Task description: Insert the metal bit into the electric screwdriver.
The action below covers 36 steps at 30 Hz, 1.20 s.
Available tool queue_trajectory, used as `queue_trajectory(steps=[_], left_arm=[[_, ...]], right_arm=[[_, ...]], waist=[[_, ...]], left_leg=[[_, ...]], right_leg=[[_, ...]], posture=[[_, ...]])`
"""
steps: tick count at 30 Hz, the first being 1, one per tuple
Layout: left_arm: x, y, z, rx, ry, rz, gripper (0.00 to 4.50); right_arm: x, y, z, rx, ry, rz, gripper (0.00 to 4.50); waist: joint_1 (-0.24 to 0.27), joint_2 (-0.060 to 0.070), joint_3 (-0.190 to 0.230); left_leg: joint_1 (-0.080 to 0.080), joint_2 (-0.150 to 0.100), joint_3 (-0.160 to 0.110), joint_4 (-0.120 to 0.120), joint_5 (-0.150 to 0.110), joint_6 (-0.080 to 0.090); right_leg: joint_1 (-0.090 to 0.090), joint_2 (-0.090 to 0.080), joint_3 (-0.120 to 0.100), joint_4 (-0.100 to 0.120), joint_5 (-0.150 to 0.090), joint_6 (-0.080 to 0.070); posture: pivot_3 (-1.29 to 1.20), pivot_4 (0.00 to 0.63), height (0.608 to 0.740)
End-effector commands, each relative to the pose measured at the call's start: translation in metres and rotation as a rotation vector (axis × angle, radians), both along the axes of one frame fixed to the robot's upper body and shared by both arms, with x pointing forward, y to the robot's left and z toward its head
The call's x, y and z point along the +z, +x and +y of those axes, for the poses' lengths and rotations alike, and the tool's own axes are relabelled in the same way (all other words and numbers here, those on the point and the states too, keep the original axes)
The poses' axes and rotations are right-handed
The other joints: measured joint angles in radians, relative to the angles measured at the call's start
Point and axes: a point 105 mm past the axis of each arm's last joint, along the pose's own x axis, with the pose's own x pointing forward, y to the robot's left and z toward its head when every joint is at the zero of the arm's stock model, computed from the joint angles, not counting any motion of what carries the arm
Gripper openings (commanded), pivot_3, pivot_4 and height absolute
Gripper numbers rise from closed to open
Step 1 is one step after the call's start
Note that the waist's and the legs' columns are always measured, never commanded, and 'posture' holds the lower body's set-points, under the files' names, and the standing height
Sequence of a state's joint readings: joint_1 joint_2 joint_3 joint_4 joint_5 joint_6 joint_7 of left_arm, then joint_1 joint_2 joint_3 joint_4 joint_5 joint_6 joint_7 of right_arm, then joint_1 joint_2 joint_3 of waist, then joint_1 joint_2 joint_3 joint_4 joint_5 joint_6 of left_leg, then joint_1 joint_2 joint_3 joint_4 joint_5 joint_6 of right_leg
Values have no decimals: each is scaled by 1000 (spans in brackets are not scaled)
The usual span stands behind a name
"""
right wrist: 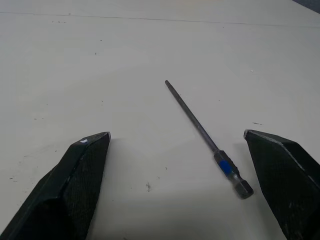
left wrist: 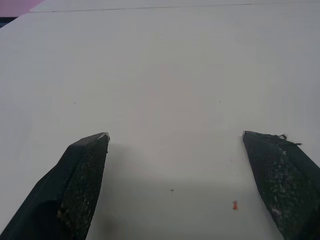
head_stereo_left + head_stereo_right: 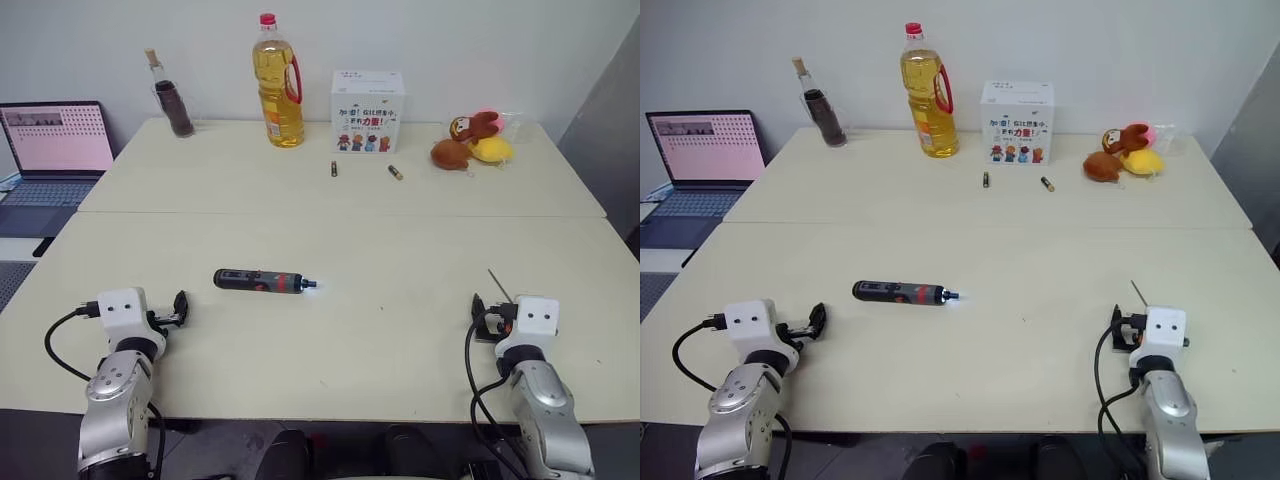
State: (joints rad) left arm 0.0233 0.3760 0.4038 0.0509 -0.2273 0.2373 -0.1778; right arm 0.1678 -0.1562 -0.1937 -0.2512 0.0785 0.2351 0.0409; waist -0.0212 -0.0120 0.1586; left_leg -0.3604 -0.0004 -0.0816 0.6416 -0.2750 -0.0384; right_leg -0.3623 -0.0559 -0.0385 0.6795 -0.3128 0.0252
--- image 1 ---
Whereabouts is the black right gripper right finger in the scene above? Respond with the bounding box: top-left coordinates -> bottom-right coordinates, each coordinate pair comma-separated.
243,129 -> 320,240

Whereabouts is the long screwdriver bit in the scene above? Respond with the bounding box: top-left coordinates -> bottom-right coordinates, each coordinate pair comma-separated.
164,79 -> 255,200

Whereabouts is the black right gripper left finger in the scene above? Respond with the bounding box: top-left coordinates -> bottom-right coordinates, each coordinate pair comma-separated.
0,131 -> 112,240

